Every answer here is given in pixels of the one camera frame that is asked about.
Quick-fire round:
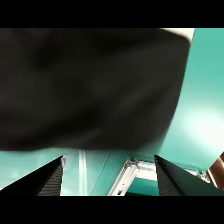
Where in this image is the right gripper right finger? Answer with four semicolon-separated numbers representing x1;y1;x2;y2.
153;154;224;197

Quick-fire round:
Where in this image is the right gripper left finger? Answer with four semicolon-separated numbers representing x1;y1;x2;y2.
0;155;65;197

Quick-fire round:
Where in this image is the black garment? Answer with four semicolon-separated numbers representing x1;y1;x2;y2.
0;27;192;153

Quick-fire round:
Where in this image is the silver frame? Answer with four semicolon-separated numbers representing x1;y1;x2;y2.
107;157;212;197

